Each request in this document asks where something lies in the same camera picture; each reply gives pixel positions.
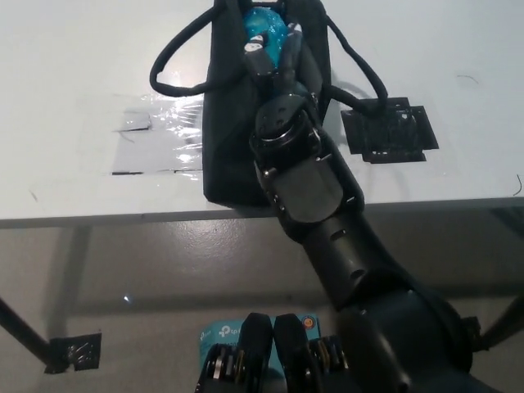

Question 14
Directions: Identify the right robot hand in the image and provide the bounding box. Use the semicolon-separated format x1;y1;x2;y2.
243;22;309;100

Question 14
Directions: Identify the blue film-wrapped plate stack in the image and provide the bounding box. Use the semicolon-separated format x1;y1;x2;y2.
242;7;288;74

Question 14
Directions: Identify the black fabric tote bag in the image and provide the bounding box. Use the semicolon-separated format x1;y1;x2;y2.
149;0;391;210

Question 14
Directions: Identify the black tape patch on table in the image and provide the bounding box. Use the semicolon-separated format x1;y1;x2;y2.
339;97;441;165

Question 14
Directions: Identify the clear tape grey paper patch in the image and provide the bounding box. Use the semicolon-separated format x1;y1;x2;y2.
81;93;206;177

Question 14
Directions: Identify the teal tp-link box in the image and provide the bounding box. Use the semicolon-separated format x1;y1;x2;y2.
197;313;321;370

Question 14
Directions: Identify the black floor tape patch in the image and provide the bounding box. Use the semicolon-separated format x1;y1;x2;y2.
42;331;103;375
461;316;493;354

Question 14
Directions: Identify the black table leg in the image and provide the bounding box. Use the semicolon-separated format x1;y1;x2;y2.
477;291;524;353
0;296;53;366

